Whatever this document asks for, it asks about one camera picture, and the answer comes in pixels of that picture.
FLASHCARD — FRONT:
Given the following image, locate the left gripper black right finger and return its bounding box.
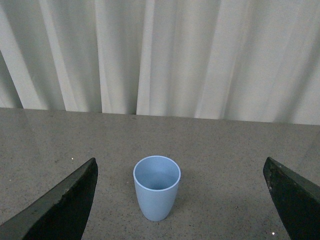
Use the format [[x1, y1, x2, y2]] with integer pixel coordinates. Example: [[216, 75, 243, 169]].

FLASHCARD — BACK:
[[263, 157, 320, 240]]

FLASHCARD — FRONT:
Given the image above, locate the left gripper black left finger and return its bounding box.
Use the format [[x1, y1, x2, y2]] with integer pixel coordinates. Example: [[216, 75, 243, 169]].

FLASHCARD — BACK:
[[0, 158, 98, 240]]

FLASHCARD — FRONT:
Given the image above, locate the light blue plastic cup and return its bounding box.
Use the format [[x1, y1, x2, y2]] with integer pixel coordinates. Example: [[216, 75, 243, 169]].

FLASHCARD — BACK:
[[133, 155, 181, 222]]

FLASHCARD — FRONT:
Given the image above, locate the white pleated curtain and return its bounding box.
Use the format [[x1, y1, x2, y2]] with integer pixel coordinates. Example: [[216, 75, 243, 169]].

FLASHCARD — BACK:
[[0, 0, 320, 125]]

